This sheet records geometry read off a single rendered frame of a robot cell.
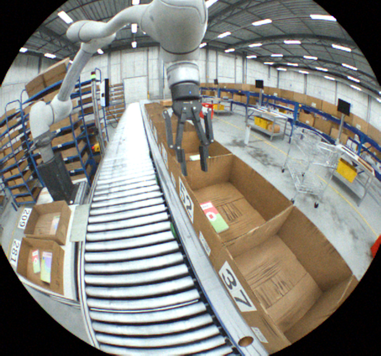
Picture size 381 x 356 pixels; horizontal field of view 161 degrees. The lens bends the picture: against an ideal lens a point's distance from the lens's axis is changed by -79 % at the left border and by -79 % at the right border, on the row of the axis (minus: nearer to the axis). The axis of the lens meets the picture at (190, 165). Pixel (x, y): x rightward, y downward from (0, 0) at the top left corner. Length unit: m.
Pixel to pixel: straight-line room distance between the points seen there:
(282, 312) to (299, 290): 0.10
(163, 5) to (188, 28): 0.07
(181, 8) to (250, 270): 0.66
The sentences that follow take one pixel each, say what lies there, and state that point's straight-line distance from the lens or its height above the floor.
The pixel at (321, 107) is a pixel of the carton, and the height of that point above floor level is 1.49.
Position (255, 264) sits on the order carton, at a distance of 0.53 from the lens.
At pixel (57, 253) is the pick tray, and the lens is 0.85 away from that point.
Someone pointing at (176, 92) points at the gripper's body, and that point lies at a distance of 0.37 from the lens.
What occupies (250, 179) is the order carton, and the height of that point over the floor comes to 0.99.
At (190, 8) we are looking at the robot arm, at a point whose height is 1.50.
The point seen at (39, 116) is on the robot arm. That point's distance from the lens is 1.05.
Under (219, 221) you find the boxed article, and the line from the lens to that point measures 0.58.
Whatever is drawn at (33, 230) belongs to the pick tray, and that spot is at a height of 0.77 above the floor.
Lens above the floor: 1.36
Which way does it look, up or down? 31 degrees down
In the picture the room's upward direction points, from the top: straight up
